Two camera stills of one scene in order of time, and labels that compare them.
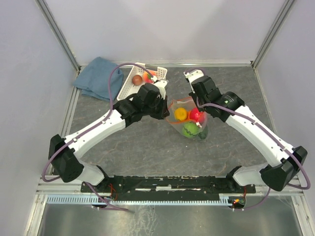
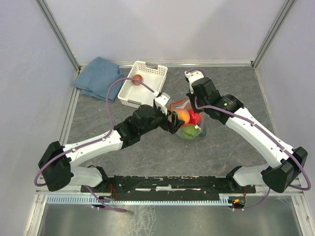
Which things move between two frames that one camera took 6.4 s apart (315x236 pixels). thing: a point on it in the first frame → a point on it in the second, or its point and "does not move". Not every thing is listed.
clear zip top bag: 184,115 does not move
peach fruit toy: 146,77 → 183,114
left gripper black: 164,111 → 173,126
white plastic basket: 129,89 does not move
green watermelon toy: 190,130 does not move
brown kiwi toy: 137,79 does not move
